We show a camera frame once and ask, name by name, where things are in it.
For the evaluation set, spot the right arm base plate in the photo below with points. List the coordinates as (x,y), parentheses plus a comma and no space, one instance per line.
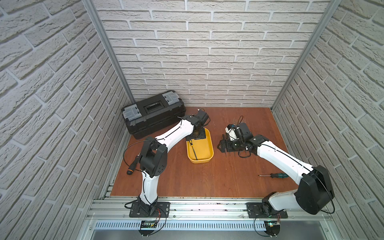
(264,210)

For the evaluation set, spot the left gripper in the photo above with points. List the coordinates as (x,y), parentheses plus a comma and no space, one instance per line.
(199,133)

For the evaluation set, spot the black plastic toolbox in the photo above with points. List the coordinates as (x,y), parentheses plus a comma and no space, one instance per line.
(153,114)

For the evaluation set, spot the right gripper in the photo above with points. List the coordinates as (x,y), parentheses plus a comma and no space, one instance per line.
(228,142)

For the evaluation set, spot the black orange screwdriver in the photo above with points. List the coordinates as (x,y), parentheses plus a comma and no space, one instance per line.
(133,166)

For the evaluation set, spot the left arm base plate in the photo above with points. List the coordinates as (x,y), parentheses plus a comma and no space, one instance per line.
(141,210)

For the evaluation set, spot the green black screwdriver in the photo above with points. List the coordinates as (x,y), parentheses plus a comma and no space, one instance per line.
(276,175)

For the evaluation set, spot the yellow plastic tray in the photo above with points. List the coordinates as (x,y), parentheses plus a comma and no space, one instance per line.
(204,149)

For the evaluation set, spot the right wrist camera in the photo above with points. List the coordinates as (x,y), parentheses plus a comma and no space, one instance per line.
(230,130)

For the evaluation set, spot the black yellow file tool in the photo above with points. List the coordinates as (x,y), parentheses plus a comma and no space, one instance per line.
(191,143)

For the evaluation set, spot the right circuit board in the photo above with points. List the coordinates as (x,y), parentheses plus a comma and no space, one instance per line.
(272,228)

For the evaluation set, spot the circuit board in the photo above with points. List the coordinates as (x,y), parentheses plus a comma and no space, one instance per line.
(272,228)
(148,227)

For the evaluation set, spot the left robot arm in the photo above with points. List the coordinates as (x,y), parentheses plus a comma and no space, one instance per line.
(154,154)

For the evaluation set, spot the aluminium frame rail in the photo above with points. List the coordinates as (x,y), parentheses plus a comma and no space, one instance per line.
(222,209)

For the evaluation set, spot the left circuit board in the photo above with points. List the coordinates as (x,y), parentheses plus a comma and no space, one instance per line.
(148,227)

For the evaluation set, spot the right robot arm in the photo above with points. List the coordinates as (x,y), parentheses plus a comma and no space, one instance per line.
(315,189)

